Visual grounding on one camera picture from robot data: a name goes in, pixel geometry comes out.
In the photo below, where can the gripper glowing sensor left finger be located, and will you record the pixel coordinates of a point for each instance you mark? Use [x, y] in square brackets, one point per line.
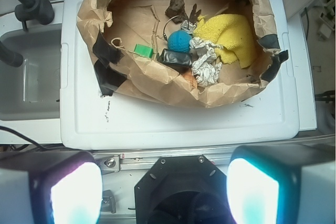
[50, 187]

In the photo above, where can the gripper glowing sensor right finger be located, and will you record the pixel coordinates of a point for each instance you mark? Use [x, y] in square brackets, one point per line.
[285, 183]

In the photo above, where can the green block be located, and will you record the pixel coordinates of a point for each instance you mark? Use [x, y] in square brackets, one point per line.
[144, 51]

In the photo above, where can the white plastic lid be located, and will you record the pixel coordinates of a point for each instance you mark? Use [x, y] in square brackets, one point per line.
[90, 121]

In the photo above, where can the grey plastic bin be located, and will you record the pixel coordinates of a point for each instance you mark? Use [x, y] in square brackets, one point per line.
[31, 91]

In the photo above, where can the crumpled white paper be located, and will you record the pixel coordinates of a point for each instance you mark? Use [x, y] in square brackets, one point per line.
[205, 73]

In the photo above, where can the orange object under paper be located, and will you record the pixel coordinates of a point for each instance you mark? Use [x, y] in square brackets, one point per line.
[188, 76]

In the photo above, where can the yellow cloth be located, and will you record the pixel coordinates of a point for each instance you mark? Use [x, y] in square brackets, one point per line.
[233, 34]

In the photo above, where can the black rectangular pouch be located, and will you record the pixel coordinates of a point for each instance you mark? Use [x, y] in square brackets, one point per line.
[174, 58]

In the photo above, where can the crumpled brown paper bag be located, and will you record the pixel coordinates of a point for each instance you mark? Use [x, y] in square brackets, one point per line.
[112, 28]

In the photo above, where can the blue textured ball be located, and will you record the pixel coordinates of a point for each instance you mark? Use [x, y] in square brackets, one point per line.
[179, 41]

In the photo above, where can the brown rock-like lump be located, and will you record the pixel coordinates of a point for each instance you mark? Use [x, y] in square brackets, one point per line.
[176, 9]

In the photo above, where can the black octagonal mount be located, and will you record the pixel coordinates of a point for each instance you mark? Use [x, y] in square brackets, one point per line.
[183, 189]

